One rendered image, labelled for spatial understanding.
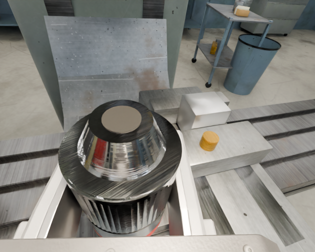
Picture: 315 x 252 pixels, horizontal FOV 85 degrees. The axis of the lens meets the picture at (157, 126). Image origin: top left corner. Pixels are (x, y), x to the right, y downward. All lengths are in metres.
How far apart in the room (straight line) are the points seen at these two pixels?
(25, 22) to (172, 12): 0.39
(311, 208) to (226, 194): 1.57
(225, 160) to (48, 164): 0.31
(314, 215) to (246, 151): 1.55
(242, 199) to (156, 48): 0.46
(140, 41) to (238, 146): 0.41
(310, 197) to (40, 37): 1.92
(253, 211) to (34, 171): 0.35
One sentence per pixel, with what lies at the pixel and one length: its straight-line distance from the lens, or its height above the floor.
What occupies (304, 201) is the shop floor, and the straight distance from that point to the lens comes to 1.82.
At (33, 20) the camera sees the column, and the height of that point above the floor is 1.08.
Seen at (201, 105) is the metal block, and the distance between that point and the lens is 0.27.
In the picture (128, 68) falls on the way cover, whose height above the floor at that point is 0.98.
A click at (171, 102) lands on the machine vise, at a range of 0.31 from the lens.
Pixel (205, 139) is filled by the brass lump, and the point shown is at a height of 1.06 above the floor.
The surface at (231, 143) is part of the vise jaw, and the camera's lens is 0.27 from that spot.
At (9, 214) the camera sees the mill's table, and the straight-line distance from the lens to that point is 0.36.
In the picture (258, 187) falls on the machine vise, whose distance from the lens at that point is 0.30.
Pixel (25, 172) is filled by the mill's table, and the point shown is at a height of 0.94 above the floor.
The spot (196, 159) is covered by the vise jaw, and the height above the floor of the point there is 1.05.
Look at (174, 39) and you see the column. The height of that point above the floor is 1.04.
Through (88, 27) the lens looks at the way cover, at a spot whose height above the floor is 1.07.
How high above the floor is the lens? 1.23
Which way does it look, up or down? 45 degrees down
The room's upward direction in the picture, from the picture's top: 7 degrees clockwise
